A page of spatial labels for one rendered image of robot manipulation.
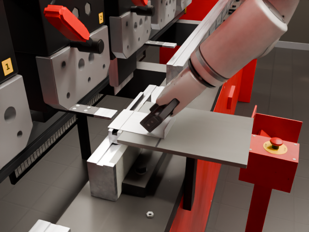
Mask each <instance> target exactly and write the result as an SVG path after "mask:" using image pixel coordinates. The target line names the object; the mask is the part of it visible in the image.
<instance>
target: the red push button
mask: <svg viewBox="0 0 309 232"><path fill-rule="evenodd" d="M270 143H271V144H272V148H273V149H276V150H277V149H279V146H281V145H283V140H282V139H280V138H277V137H273V138H271V139H270Z"/></svg>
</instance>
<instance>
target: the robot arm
mask: <svg viewBox="0 0 309 232"><path fill-rule="evenodd" d="M299 1H300V0H245V1H244V2H243V3H242V4H241V5H240V6H239V7H238V8H237V9H236V10H235V11H234V12H233V13H232V14H231V15H230V16H229V17H228V18H227V19H226V20H225V21H224V22H223V23H222V24H221V25H220V26H219V27H218V28H217V29H216V30H215V31H214V32H213V33H211V34H210V35H209V36H208V37H207V38H206V39H205V40H204V41H203V42H202V43H201V44H200V45H199V46H198V47H197V48H196V49H195V50H194V51H193V52H192V53H191V55H190V58H189V59H188V66H187V67H186V68H185V69H184V70H182V71H181V72H180V73H179V74H178V75H177V76H176V77H175V78H174V79H172V80H171V81H170V82H169V83H168V84H167V85H166V86H165V87H164V89H163V90H162V91H161V93H160V94H159V96H158V97H157V99H156V103H155V104H154V105H153V106H151V107H150V109H149V110H150V111H151V112H150V113H149V114H147V115H146V116H145V117H144V118H143V119H142V120H141V121H140V125H142V126H143V127H144V128H145V129H146V130H147V131H148V132H149V133H150V132H152V131H153V130H154V129H155V128H157V127H158V126H159V125H160V124H161V123H162V122H163V121H164V120H165V119H166V118H167V117H168V116H169V115H170V116H171V117H173V116H175V115H176V114H178V113H179V112H180V111H181V110H183V109H184V108H185V107H186V106H187V105H188V104H190V103H191V102H192V101H193V100H194V99H195V98H196V97H197V96H199V95H200V94H201V93H202V92H203V91H204V90H205V89H206V88H207V87H208V88H215V87H220V86H222V85H223V84H224V83H225V82H226V81H227V80H229V79H230V78H231V77H232V76H234V75H235V74H236V73H237V72H238V71H240V70H241V69H242V68H243V67H245V66H246V65H247V64H248V63H249V62H251V61H252V60H253V59H258V58H262V57H264V56H265V55H267V54H268V53H269V52H270V51H271V50H272V49H273V48H274V46H275V45H276V43H277V42H278V40H279V39H280V37H281V36H282V35H283V34H284V33H286V31H287V25H288V23H289V21H290V19H291V18H292V16H293V14H294V12H295V10H296V8H297V6H298V3H299Z"/></svg>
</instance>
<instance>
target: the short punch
mask: <svg viewBox="0 0 309 232"><path fill-rule="evenodd" d="M136 68H137V59H136V51H135V52H134V53H133V54H132V55H131V56H130V57H129V58H128V59H125V58H115V59H114V60H110V65H109V84H110V86H113V87H114V95H116V94H117V93H118V92H119V91H120V90H121V89H122V88H123V87H124V86H125V85H126V84H127V83H128V81H129V80H130V79H131V78H132V77H133V71H134V70H135V69H136Z"/></svg>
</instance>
